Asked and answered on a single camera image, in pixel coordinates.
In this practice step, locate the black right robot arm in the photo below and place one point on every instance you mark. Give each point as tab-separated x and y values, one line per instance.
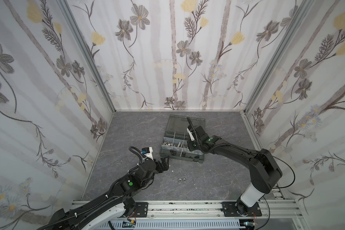
273	173

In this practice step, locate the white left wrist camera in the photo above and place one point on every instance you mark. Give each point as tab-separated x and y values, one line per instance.
147	153

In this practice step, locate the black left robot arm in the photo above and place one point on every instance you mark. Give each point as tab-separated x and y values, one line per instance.
116	201

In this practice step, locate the white slotted cable duct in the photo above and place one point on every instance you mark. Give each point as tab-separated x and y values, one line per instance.
174	224

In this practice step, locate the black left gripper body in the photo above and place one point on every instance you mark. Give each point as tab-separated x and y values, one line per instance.
162	165

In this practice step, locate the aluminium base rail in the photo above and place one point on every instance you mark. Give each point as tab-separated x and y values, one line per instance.
268	215

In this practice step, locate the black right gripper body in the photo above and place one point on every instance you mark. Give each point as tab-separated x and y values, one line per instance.
194	138

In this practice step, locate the clear plastic organizer box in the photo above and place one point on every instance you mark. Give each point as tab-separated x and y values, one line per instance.
175	141

